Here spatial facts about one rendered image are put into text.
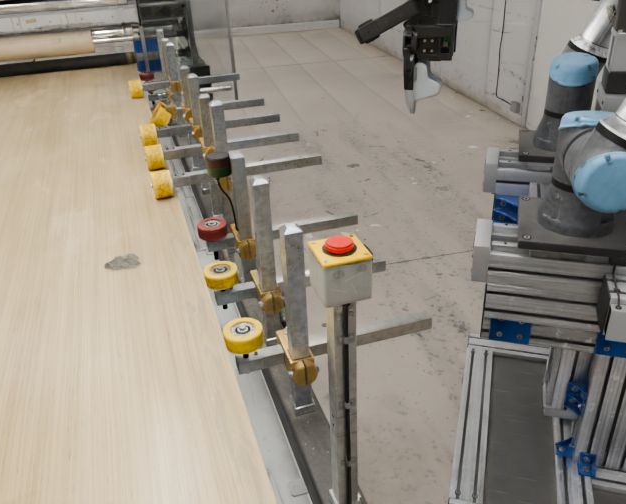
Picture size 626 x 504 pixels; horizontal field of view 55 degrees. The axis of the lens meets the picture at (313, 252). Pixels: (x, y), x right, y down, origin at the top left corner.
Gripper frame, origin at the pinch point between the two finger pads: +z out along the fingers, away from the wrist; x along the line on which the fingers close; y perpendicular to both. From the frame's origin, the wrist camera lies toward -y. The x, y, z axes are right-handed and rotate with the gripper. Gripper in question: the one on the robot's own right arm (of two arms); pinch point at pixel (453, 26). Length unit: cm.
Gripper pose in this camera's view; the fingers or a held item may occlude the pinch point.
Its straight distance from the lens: 193.7
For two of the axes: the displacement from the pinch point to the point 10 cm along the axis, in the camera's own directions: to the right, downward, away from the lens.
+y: 9.6, 1.0, -2.7
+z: 0.4, 8.7, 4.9
